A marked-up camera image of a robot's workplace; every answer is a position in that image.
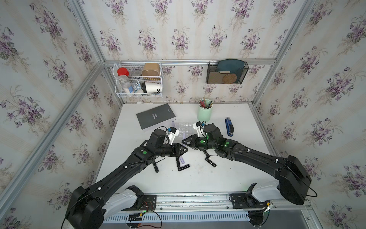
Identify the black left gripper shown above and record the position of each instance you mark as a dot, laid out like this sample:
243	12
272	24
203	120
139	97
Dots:
177	150

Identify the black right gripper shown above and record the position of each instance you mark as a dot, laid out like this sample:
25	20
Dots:
193	140

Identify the lilac lipstick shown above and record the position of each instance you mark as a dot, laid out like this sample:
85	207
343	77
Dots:
181	159

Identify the black lipstick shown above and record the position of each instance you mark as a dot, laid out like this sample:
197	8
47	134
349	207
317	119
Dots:
210	162
206	154
155	167
184	167
177	161

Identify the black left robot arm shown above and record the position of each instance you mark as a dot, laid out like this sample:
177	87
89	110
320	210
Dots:
90	207

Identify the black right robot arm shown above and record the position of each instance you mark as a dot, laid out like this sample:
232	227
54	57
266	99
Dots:
293	180

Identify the clear acrylic lipstick organizer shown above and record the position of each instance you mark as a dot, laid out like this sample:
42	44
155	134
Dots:
185	130

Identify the green pen cup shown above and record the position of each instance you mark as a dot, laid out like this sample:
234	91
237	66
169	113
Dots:
205	109

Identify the dark grey book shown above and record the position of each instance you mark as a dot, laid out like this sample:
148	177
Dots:
155	116

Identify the white black cylinder device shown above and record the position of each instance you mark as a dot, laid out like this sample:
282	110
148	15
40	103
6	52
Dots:
151	88

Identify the round cork coaster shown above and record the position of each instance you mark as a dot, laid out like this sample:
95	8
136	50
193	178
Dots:
229	78

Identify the teal folder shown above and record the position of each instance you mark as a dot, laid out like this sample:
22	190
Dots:
233	66

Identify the clear plastic bottle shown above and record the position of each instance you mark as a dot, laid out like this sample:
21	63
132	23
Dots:
126	84

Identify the red lid jar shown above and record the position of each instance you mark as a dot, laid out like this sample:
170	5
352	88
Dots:
123	71

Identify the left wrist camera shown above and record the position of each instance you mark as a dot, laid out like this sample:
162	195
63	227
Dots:
172	134

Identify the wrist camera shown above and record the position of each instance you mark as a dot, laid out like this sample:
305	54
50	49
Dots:
172	134
198	128

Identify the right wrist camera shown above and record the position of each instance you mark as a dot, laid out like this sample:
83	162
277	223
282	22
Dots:
198	128

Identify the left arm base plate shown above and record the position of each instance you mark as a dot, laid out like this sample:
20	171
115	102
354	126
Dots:
146	202

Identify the black mesh wall holder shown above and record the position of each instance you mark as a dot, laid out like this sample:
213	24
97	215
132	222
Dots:
215	78

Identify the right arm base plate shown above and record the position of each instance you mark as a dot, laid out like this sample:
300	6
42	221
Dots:
246	201

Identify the white wire basket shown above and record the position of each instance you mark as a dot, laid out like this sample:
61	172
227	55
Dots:
136	79

